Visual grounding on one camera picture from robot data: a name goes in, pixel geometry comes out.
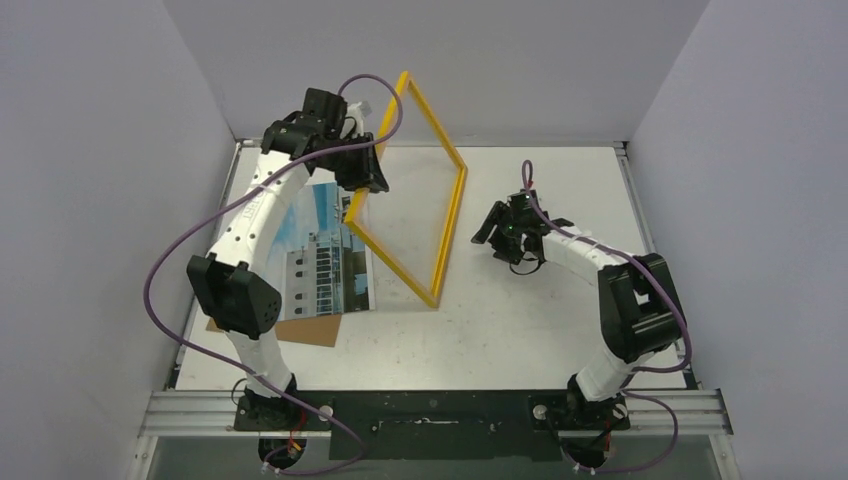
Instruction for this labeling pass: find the sky and building photo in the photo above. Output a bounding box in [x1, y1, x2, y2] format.
[265, 179, 376, 321]

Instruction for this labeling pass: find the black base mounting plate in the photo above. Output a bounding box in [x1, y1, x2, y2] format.
[232, 390, 631, 462]

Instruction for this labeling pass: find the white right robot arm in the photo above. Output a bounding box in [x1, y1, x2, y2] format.
[471, 190, 684, 429]

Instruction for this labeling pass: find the brown cardboard backing board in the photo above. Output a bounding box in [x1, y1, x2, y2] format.
[205, 314, 344, 349]

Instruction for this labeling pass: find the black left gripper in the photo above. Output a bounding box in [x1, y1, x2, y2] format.
[318, 131, 388, 195]

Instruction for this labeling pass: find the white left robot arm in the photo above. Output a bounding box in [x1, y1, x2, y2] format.
[187, 88, 388, 431]

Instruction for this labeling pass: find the yellow wooden picture frame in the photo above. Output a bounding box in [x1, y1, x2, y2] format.
[344, 70, 468, 309]

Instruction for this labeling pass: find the aluminium rail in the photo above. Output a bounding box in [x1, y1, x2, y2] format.
[139, 390, 732, 438]

